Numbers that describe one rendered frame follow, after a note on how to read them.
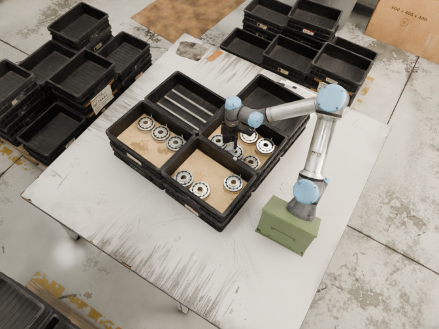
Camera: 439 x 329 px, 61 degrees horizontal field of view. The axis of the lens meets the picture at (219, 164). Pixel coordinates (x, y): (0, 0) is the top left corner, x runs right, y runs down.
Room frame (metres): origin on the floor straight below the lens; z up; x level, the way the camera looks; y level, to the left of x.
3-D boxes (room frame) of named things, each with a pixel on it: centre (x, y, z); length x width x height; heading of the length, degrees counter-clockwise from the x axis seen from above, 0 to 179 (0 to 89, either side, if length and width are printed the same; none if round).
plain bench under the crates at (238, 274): (1.19, 0.00, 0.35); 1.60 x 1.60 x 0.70; 62
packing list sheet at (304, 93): (1.70, -0.48, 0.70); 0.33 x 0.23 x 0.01; 62
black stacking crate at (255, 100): (1.45, -0.28, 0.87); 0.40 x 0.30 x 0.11; 56
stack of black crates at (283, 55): (2.39, -0.52, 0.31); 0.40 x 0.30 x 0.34; 62
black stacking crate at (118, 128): (1.17, 0.38, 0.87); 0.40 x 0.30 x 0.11; 56
